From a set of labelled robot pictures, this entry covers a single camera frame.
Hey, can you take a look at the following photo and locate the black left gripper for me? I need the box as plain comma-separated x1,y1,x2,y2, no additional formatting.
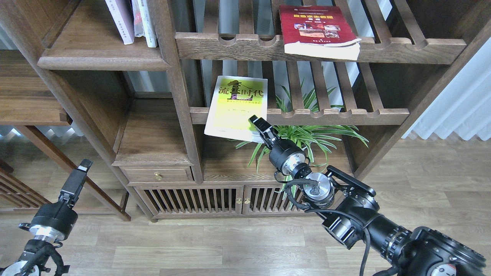
19,159,93,242

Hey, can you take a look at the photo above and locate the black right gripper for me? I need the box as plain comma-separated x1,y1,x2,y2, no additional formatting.
249,115,307,175

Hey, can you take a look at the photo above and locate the yellow green book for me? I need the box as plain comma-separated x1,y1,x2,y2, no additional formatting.
204,76,268,143

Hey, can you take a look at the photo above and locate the white lavender book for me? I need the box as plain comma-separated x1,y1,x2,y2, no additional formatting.
105,0,135,45

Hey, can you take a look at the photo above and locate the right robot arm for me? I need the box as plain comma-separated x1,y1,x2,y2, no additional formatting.
249,116,486,276

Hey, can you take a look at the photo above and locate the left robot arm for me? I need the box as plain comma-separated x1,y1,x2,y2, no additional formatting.
1,159,92,276

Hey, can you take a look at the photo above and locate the green spider plant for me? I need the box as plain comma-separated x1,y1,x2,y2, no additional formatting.
247,86,369,170

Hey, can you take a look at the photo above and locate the brass drawer knob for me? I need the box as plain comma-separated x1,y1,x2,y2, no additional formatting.
154,172,163,181

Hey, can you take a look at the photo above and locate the dark wooden bookshelf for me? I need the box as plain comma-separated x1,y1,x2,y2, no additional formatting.
1,0,490,221

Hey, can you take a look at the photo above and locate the wooden side furniture left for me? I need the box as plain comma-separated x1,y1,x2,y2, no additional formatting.
0,50,132,222

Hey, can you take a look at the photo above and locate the red paperback book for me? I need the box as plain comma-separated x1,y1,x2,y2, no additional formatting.
279,5,361,61

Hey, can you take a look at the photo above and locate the upright white book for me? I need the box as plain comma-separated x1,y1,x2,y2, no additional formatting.
132,0,158,48

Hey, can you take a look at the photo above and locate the white pleated curtain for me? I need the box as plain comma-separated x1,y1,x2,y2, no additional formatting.
402,39,491,140

